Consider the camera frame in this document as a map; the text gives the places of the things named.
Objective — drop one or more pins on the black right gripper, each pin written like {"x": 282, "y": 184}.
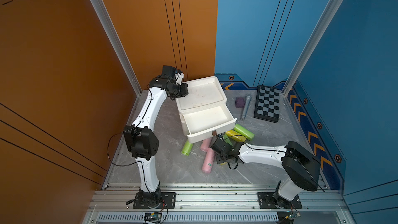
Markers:
{"x": 217, "y": 160}

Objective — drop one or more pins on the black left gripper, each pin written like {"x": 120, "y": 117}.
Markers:
{"x": 184, "y": 93}

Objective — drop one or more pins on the yellow trash bag roll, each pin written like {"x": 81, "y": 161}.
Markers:
{"x": 233, "y": 135}

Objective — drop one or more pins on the white plastic drawer cabinet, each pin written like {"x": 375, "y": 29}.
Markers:
{"x": 204, "y": 93}

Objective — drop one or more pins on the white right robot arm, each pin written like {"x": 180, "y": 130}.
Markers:
{"x": 301, "y": 166}

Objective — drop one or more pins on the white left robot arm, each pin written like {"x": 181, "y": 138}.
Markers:
{"x": 140, "y": 139}

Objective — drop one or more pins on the green roll centre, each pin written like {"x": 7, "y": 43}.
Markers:
{"x": 227, "y": 140}

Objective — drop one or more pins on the green roll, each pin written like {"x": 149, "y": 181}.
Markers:
{"x": 227, "y": 140}
{"x": 243, "y": 131}
{"x": 187, "y": 148}

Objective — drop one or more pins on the pink roll upper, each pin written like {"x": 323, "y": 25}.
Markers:
{"x": 205, "y": 144}

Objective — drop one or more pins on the pink roll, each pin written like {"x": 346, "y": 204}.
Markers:
{"x": 205, "y": 144}
{"x": 208, "y": 161}

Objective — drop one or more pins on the pink roll lower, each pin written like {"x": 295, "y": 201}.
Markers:
{"x": 208, "y": 161}

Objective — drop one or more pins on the green roll right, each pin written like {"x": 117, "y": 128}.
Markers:
{"x": 243, "y": 131}

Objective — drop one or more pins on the green roll far left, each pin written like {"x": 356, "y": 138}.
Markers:
{"x": 187, "y": 148}

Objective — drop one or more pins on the purple small block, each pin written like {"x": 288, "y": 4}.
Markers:
{"x": 239, "y": 102}

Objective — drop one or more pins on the grey microphone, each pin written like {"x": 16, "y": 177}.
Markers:
{"x": 246, "y": 107}

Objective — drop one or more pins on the black white chessboard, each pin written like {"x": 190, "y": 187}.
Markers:
{"x": 267, "y": 105}

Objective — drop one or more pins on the green circuit board right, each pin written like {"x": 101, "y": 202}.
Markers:
{"x": 292, "y": 217}

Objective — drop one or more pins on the green circuit board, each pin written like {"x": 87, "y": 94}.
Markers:
{"x": 153, "y": 218}
{"x": 292, "y": 217}

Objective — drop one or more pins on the green circuit board left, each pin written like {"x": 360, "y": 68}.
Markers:
{"x": 153, "y": 218}

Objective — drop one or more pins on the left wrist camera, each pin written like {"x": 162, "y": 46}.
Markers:
{"x": 179, "y": 75}

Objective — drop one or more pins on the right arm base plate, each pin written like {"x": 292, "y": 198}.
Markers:
{"x": 268, "y": 201}

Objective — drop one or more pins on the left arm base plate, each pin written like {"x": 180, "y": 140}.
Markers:
{"x": 145, "y": 200}

